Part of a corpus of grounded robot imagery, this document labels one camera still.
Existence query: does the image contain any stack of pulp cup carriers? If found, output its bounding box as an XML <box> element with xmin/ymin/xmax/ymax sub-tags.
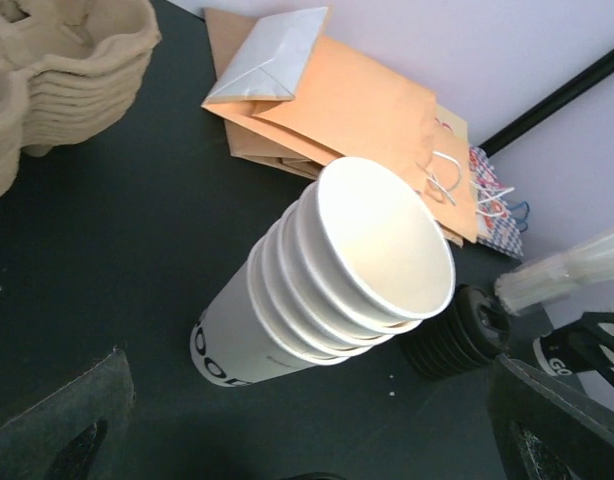
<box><xmin>0</xmin><ymin>1</ymin><xmax>161</xmax><ymax>197</ymax></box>

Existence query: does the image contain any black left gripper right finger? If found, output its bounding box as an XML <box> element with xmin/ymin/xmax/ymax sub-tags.
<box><xmin>488</xmin><ymin>355</ymin><xmax>614</xmax><ymax>479</ymax></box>

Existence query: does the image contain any beige bag with red circles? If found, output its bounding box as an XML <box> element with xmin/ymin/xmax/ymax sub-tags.
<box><xmin>436</xmin><ymin>104</ymin><xmax>469</xmax><ymax>142</ymax></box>

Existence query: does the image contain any orange paper bag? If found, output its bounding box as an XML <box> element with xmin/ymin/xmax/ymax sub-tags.
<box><xmin>203</xmin><ymin>37</ymin><xmax>478</xmax><ymax>244</ymax></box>

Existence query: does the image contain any brown kraft paper bag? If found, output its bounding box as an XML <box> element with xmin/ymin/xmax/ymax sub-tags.
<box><xmin>202</xmin><ymin>7</ymin><xmax>336</xmax><ymax>179</ymax></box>

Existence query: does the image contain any white paper bag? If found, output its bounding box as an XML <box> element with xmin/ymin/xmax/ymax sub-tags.
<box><xmin>205</xmin><ymin>6</ymin><xmax>329</xmax><ymax>104</ymax></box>

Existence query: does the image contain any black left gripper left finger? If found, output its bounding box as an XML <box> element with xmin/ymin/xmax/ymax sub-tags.
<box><xmin>0</xmin><ymin>348</ymin><xmax>135</xmax><ymax>479</ymax></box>

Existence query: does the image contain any blue checkered paper bag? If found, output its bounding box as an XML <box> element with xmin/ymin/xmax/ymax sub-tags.
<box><xmin>470</xmin><ymin>147</ymin><xmax>530</xmax><ymax>260</ymax></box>

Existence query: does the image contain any stack of white paper cups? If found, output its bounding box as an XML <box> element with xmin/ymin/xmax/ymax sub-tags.
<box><xmin>189</xmin><ymin>157</ymin><xmax>456</xmax><ymax>388</ymax></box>

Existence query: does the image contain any black frame post right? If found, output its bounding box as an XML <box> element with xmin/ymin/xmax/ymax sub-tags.
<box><xmin>479</xmin><ymin>48</ymin><xmax>614</xmax><ymax>157</ymax></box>

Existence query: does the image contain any stack of black cup lids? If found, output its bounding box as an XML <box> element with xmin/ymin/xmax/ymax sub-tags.
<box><xmin>400</xmin><ymin>284</ymin><xmax>511</xmax><ymax>380</ymax></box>

